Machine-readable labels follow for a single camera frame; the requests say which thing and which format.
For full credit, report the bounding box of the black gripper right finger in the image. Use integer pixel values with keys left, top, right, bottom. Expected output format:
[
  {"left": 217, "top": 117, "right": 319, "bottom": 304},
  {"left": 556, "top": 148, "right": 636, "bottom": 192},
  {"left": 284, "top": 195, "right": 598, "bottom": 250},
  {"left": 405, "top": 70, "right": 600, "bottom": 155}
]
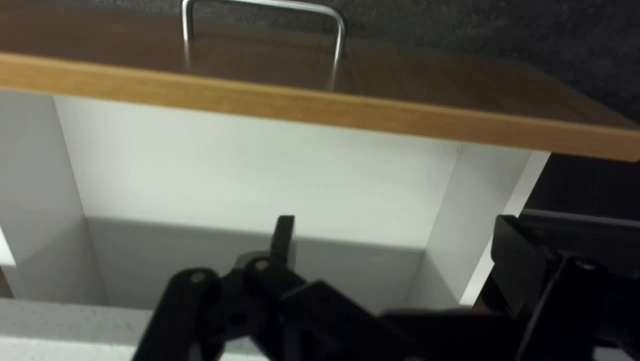
[{"left": 488, "top": 214, "right": 640, "bottom": 361}]

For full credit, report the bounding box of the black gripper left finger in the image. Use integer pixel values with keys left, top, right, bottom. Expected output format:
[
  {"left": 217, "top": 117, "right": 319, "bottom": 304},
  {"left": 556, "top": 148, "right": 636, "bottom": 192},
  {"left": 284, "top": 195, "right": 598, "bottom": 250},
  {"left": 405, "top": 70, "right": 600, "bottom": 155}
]
[{"left": 131, "top": 214, "right": 376, "bottom": 361}]

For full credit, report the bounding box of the silver drawer handle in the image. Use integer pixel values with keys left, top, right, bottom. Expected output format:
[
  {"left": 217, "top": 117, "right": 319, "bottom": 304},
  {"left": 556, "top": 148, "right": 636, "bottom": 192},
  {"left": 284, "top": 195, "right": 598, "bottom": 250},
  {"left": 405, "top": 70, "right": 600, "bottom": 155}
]
[{"left": 178, "top": 0, "right": 348, "bottom": 95}]

